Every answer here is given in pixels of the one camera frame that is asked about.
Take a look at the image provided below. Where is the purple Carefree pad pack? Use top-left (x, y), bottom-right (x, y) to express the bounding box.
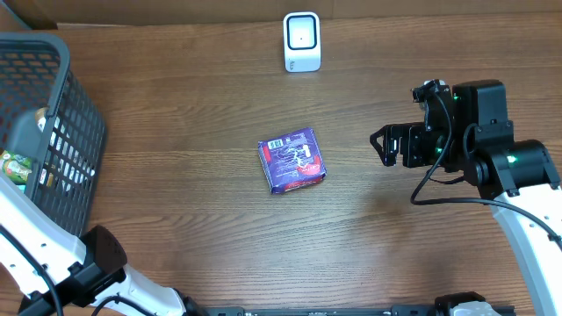
top-left (257, 127), bottom-right (327, 194)

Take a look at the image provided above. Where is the green yellow snack packet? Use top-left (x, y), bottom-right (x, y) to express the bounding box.
top-left (1, 150), bottom-right (32, 185)

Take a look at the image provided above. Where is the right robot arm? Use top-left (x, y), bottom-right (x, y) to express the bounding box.
top-left (370, 79), bottom-right (561, 315)

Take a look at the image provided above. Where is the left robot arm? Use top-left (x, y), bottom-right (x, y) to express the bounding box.
top-left (1, 176), bottom-right (204, 315)

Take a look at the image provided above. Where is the white barcode scanner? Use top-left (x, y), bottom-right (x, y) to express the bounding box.
top-left (283, 11), bottom-right (321, 73)

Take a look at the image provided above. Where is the grey plastic basket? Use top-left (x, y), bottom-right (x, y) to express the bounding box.
top-left (1, 32), bottom-right (107, 236)

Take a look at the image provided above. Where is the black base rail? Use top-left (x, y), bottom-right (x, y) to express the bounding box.
top-left (198, 291), bottom-right (516, 316)

